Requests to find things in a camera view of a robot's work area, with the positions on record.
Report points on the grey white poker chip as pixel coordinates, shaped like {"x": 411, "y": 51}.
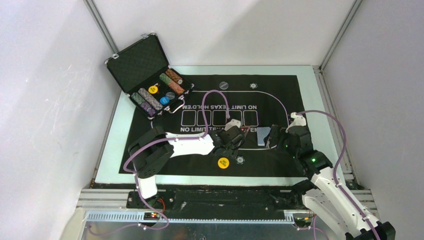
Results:
{"x": 253, "y": 85}

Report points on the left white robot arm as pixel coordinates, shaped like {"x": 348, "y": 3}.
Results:
{"x": 149, "y": 154}

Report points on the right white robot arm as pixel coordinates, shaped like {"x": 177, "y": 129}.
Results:
{"x": 323, "y": 192}

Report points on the yellow button in case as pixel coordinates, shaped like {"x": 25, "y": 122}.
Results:
{"x": 153, "y": 89}

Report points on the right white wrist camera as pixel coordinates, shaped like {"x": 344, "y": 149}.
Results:
{"x": 297, "y": 120}

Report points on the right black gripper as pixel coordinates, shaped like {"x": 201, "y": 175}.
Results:
{"x": 277, "y": 132}

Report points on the black poker table mat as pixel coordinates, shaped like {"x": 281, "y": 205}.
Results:
{"x": 271, "y": 103}

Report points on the red brown chip row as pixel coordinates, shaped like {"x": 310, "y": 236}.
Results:
{"x": 174, "y": 76}

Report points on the clear dealer button in case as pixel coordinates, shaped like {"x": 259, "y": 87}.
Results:
{"x": 170, "y": 95}

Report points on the black dealer button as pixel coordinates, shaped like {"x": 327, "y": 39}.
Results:
{"x": 223, "y": 85}

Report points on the blue button in case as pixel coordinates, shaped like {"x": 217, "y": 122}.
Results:
{"x": 164, "y": 100}

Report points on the green orange chip row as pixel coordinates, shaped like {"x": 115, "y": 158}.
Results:
{"x": 171, "y": 84}

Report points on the black aluminium chip case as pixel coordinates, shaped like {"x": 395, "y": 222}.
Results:
{"x": 139, "y": 66}

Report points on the yellow big blind button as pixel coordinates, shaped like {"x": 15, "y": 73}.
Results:
{"x": 223, "y": 163}

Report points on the blue playing card deck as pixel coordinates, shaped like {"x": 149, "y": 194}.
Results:
{"x": 261, "y": 134}

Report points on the black metal base rail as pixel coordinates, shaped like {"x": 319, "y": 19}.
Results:
{"x": 200, "y": 202}

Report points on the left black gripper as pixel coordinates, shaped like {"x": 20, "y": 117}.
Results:
{"x": 232, "y": 152}

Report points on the electronics board with leds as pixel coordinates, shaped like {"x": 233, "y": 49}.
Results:
{"x": 150, "y": 216}

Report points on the grey white chip front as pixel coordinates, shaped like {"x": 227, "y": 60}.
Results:
{"x": 240, "y": 160}

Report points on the pink grey chip row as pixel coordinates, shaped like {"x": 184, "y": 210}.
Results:
{"x": 150, "y": 99}

